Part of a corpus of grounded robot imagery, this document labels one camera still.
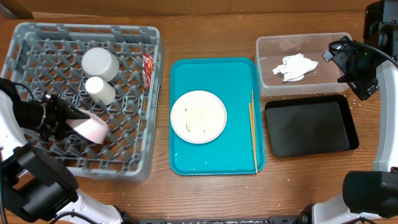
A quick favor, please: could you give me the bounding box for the white plastic cup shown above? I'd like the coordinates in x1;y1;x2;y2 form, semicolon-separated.
85;77;116;105

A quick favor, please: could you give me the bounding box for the grey bowl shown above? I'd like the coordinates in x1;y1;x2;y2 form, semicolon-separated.
81;47;119;82

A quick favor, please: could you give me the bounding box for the white napkin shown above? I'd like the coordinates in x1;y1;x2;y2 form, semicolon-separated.
272;53;318;82

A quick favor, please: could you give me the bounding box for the red sauce packet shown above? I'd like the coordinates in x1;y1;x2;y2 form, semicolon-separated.
142;53;154;91

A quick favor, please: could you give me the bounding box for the wooden chopstick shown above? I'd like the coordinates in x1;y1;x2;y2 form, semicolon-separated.
248;103;258;174
249;90;258;174

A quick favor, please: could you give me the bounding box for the large white plate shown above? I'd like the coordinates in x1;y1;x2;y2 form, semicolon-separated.
170;90;228;144

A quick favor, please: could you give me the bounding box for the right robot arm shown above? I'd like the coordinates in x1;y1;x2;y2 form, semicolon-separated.
296;1;397;223

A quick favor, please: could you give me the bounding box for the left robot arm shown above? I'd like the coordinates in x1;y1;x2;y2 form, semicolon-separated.
1;78;135;224

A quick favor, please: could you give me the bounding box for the grey dishwasher rack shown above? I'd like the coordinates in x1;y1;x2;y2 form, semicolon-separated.
1;22;164;182

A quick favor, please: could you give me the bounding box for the black plastic tray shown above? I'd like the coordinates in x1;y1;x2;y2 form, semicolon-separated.
264;95;359;157

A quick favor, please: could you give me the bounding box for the clear plastic bin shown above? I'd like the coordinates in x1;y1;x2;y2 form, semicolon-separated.
256;32;351;96

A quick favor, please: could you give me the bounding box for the teal plastic tray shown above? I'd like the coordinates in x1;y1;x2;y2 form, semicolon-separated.
169;57;266;175

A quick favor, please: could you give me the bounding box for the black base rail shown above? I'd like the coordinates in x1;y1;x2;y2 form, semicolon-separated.
127;215;302;224

